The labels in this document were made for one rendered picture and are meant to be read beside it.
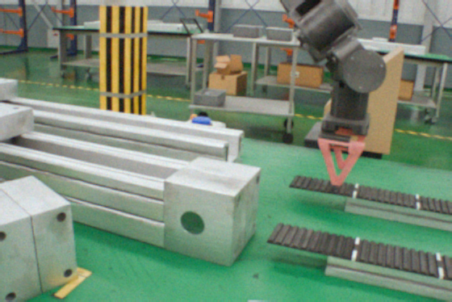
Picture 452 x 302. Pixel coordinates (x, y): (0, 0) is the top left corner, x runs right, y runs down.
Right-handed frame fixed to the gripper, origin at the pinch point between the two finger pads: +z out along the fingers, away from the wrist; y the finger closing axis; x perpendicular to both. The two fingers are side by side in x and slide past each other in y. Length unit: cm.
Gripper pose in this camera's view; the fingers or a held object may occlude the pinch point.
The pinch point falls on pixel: (340, 171)
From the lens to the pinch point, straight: 69.1
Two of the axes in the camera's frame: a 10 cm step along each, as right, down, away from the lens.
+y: -3.6, 2.6, -9.0
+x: 9.3, 1.6, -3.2
